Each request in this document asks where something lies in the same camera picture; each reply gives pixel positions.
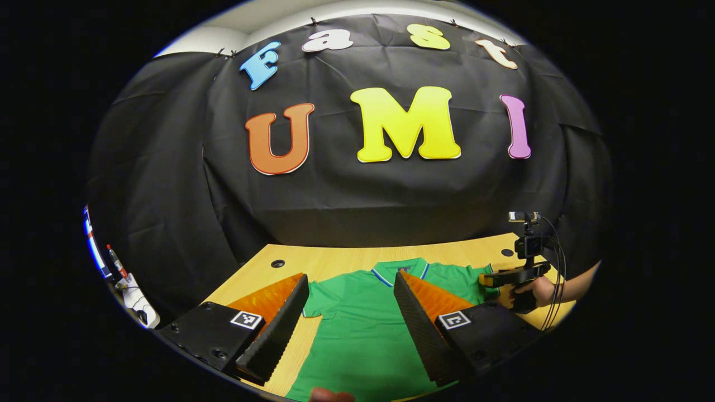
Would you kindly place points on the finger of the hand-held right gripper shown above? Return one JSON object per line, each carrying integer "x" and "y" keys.
{"x": 514, "y": 275}

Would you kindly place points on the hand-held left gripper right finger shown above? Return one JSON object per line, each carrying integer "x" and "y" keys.
{"x": 419, "y": 329}

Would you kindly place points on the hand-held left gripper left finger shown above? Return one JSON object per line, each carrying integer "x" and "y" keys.
{"x": 279, "y": 329}

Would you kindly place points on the green T-shirt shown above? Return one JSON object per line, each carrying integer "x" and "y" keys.
{"x": 363, "y": 335}

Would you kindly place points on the white device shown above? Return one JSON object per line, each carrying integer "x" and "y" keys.
{"x": 134, "y": 298}

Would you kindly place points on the white and blue panel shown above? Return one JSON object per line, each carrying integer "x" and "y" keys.
{"x": 92, "y": 245}

